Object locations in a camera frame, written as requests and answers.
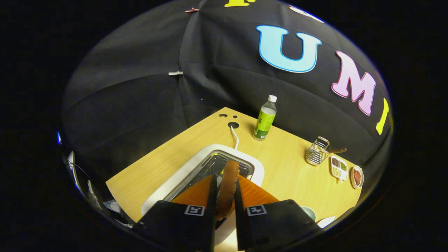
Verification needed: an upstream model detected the metal wire utensil holder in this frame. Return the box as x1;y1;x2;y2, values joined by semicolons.
305;136;331;166

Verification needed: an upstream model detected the round pale green plate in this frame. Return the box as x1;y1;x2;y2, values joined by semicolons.
300;206;317;223

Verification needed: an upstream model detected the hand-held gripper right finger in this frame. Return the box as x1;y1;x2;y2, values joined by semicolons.
234;174;322;252

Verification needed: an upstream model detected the white toaster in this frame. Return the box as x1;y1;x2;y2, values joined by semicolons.
141;144;265;245

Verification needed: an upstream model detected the toasted bread slice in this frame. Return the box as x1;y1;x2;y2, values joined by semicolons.
215;160;240;221

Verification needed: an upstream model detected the white square plate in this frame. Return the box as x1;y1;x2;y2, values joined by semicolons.
317;216;336;229

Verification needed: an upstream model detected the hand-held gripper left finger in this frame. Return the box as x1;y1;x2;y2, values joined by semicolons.
135;174;218;252

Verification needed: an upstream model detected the white oval plate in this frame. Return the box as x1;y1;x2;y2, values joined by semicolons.
350;165;364;190

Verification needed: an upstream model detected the white divided dish with beans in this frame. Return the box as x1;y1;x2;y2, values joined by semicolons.
330;155;349;183

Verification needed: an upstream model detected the green label plastic bottle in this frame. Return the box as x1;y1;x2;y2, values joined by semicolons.
252;95;278;141

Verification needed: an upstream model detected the black backdrop cloth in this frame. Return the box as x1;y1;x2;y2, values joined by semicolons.
60;0;394;196

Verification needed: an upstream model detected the white toaster cable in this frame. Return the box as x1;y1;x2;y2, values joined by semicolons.
229;125;239;150

